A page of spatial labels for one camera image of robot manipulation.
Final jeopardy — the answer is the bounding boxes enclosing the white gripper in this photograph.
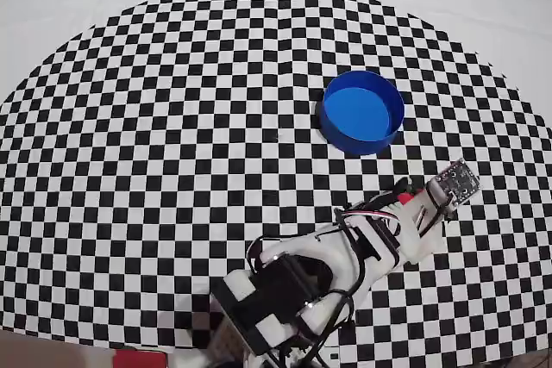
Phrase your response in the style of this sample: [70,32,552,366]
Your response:
[379,177,454,266]

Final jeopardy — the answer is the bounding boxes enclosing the blue round box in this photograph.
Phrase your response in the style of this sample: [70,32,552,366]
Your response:
[317,69,406,157]

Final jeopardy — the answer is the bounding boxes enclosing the black and white checkerboard mat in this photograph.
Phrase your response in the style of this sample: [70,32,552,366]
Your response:
[0,0,552,365]

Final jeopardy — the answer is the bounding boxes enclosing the red flat object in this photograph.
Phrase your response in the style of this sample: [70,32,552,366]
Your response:
[112,349,169,368]

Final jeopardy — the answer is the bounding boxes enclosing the white red black servo wire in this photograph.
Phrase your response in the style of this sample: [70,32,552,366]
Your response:
[335,207,405,235]

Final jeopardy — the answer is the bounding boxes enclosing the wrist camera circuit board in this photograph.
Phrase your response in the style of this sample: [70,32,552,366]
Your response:
[424,157,482,219]

